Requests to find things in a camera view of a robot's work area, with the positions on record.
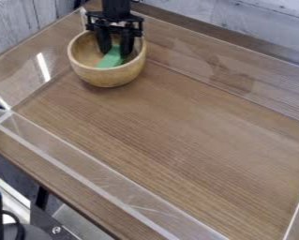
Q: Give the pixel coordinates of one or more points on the green rectangular block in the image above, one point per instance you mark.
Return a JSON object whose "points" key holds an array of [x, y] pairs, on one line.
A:
{"points": [[112, 59]]}

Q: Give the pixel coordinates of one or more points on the light wooden bowl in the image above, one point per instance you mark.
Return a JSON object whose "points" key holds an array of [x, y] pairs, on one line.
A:
{"points": [[106, 69]]}

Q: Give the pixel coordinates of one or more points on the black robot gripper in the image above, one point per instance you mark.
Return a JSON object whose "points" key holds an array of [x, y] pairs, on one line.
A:
{"points": [[116, 19]]}

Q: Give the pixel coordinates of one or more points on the black table leg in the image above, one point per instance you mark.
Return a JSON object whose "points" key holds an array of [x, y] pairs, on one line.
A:
{"points": [[42, 198]]}

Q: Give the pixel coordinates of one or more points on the black metal bracket with bolt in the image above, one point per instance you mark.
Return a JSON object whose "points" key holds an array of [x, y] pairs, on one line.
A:
{"points": [[42, 220]]}

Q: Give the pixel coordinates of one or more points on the clear acrylic table barrier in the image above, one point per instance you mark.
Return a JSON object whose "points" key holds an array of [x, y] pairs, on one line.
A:
{"points": [[184, 156]]}

